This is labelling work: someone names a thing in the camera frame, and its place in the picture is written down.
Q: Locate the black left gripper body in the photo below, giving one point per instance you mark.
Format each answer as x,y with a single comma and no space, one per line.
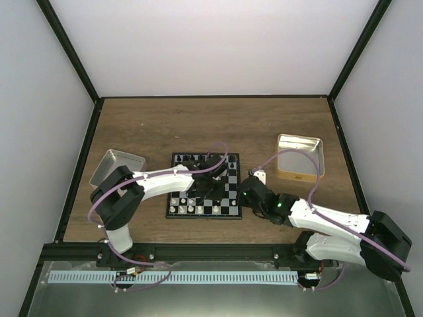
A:
211,191

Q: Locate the light blue cable duct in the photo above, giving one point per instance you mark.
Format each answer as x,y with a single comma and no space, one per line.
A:
178,277

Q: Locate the black white chess board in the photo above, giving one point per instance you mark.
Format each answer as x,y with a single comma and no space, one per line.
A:
226,211

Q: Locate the pink metal tin box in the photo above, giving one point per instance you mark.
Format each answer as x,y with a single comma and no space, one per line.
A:
111,160

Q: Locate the row of black chess pieces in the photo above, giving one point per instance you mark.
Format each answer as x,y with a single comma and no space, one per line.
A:
188,158

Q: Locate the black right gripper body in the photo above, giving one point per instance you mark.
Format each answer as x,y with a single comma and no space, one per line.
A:
244,201

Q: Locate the black enclosure frame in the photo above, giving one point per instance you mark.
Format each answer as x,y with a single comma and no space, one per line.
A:
200,120

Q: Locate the gold metal tin box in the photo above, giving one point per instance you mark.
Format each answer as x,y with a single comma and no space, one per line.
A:
296,166

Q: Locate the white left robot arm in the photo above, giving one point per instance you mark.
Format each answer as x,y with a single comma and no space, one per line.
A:
117,198

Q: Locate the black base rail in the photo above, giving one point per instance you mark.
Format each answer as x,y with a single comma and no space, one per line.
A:
280,255

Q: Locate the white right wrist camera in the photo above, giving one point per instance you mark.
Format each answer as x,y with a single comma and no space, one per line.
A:
258,173

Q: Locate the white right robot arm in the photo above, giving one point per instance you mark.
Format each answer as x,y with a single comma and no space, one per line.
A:
374,241

